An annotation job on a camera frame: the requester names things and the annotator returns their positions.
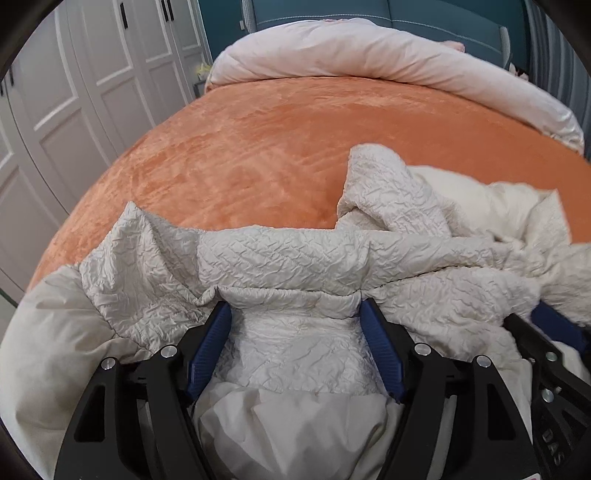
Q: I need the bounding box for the orange fleece blanket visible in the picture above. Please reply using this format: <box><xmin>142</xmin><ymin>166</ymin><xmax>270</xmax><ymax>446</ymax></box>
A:
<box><xmin>25</xmin><ymin>75</ymin><xmax>591</xmax><ymax>296</ymax></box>

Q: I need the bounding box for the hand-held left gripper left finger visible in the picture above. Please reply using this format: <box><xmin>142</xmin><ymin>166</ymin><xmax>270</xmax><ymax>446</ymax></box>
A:
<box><xmin>54</xmin><ymin>302</ymin><xmax>233</xmax><ymax>480</ymax></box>

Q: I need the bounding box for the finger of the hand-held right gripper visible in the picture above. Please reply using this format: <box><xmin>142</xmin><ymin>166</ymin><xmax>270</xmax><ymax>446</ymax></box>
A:
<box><xmin>530</xmin><ymin>302</ymin><xmax>590</xmax><ymax>350</ymax></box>
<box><xmin>502</xmin><ymin>313</ymin><xmax>579</xmax><ymax>403</ymax></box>

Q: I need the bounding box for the cream crinkled quilt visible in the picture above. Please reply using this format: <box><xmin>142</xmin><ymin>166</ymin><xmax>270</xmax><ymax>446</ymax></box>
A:
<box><xmin>0</xmin><ymin>143</ymin><xmax>591</xmax><ymax>480</ymax></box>

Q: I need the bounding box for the white wardrobe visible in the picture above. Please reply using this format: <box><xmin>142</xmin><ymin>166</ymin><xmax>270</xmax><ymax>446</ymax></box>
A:
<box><xmin>0</xmin><ymin>0</ymin><xmax>214</xmax><ymax>303</ymax></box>

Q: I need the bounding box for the grey blue curtain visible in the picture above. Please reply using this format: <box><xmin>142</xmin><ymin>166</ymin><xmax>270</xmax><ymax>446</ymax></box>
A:
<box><xmin>522</xmin><ymin>0</ymin><xmax>591</xmax><ymax>104</ymax></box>

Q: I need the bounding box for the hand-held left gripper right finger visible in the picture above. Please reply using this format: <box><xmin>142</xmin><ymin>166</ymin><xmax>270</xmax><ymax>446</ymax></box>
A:
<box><xmin>359</xmin><ymin>298</ymin><xmax>536</xmax><ymax>480</ymax></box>

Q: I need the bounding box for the pale pink duvet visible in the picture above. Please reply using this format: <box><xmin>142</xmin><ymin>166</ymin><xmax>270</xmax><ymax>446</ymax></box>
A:
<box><xmin>204</xmin><ymin>21</ymin><xmax>585</xmax><ymax>154</ymax></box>

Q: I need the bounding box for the blue bed headboard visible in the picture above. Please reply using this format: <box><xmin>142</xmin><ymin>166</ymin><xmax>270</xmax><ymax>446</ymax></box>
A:
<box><xmin>240</xmin><ymin>0</ymin><xmax>514</xmax><ymax>71</ymax></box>

